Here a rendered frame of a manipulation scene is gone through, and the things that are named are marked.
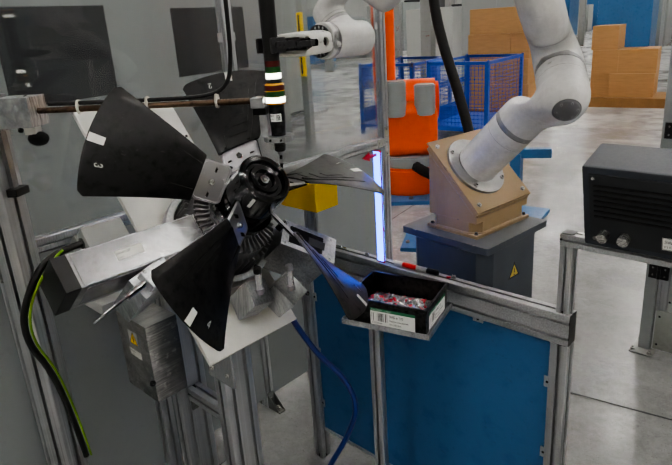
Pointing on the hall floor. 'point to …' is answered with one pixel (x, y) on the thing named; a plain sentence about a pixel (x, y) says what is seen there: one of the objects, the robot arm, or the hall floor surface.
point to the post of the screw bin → (379, 396)
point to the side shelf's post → (168, 432)
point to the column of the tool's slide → (25, 258)
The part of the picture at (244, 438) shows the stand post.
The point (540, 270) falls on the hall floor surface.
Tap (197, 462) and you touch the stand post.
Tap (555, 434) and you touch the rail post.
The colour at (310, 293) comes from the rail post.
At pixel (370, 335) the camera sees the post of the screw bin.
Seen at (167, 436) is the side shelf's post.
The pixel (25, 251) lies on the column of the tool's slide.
